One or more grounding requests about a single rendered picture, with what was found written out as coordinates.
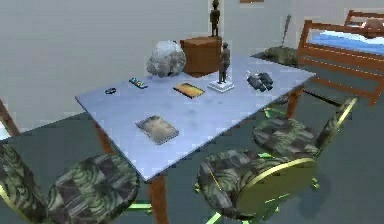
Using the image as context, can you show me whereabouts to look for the pale blue table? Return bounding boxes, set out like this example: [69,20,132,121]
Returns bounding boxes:
[75,53,316,224]

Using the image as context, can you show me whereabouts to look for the orange book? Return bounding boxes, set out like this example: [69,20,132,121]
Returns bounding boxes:
[172,82,206,100]

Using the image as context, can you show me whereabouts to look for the grey notebook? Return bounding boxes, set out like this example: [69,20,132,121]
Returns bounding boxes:
[135,115,180,146]

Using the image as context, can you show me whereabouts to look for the dark statue on white base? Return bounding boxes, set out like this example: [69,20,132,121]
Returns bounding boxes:
[207,41,235,94]

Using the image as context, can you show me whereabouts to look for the brown wooden box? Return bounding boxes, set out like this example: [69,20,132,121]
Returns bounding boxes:
[179,35,223,78]

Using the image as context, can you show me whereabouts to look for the grey crumpled rock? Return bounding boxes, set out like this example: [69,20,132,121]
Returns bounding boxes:
[145,40,187,79]

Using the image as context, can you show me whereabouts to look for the colourful remote control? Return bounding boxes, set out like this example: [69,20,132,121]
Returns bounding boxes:
[128,77,149,90]

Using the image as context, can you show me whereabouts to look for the black binoculars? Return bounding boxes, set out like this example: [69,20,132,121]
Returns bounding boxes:
[246,71,274,93]

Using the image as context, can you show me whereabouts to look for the green patterned office chair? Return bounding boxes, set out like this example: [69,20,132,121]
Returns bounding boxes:
[194,148,321,224]
[0,143,154,224]
[252,97,358,160]

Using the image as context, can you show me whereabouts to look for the dark standing figurine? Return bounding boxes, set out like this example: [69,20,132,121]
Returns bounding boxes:
[209,0,222,38]

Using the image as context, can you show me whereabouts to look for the green floor cushion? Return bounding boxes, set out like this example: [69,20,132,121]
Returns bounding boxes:
[263,46,299,67]

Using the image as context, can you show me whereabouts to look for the grey baseball bat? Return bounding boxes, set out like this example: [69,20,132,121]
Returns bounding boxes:
[280,14,292,48]

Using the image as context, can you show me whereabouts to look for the brown wooden bed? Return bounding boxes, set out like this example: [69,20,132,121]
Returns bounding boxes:
[296,9,384,107]

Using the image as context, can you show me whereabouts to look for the brown wooden furniture leg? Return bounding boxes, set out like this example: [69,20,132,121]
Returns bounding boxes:
[0,98,21,138]

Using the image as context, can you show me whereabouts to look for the brown pillow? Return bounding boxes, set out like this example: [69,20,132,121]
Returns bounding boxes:
[361,18,384,32]

